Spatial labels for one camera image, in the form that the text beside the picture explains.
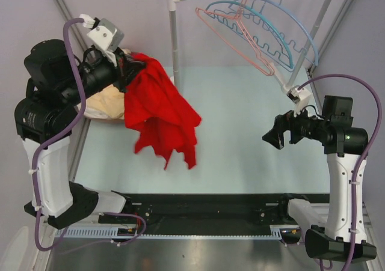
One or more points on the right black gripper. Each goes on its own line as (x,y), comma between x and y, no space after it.
(275,136)

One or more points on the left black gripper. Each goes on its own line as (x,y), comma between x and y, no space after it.
(126,70)

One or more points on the red t shirt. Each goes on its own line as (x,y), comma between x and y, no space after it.
(156,109)

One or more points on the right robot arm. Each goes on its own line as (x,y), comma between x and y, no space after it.
(341,237)

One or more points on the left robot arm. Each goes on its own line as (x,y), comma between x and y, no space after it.
(44,120)

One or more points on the dark blue wavy hanger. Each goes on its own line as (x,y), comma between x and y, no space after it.
(257,5)

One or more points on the light blue plastic hanger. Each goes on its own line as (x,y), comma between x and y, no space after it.
(294,18)

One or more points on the teal plastic hanger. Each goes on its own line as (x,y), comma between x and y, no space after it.
(265,40)

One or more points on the silver white clothes rack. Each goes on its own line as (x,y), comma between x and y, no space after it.
(285,78)

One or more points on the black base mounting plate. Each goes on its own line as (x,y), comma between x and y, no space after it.
(215,214)

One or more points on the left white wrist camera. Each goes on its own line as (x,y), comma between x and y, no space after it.
(103,33)

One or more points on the white slotted cable duct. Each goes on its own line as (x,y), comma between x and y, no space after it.
(93,232)

